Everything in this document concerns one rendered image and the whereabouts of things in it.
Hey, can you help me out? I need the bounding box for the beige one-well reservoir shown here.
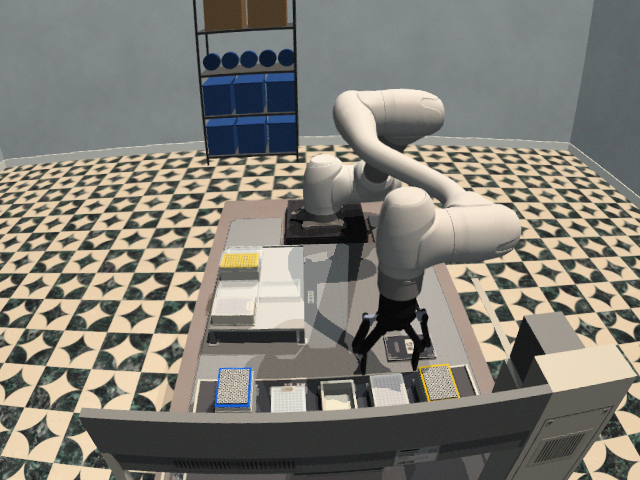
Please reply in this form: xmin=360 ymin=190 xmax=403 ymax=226
xmin=320 ymin=380 xmax=357 ymax=411

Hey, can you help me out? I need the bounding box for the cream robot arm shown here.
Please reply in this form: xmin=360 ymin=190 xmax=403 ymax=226
xmin=292 ymin=89 xmax=521 ymax=301

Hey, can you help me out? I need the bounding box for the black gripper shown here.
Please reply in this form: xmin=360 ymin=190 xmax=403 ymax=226
xmin=352 ymin=294 xmax=431 ymax=375

